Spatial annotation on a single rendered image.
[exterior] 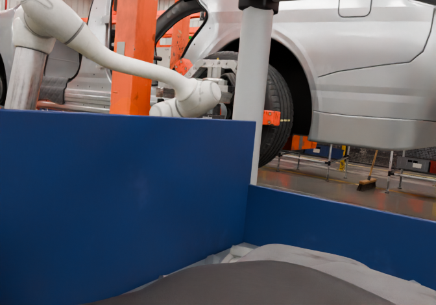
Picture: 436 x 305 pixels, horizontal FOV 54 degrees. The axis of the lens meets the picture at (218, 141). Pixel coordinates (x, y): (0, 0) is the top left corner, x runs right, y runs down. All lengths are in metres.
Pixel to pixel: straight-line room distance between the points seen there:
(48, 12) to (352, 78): 1.47
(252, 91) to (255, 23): 0.06
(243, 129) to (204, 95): 1.23
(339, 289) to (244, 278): 0.04
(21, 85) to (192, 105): 0.59
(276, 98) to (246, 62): 1.78
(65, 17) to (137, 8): 0.98
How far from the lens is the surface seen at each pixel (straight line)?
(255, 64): 0.37
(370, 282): 0.23
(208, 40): 2.75
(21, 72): 1.61
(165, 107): 1.62
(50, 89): 3.82
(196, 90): 1.55
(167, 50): 8.17
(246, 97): 0.36
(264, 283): 0.17
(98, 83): 3.40
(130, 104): 2.37
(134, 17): 2.41
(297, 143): 4.37
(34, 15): 1.50
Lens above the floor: 0.88
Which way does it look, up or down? 5 degrees down
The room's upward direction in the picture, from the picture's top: 5 degrees clockwise
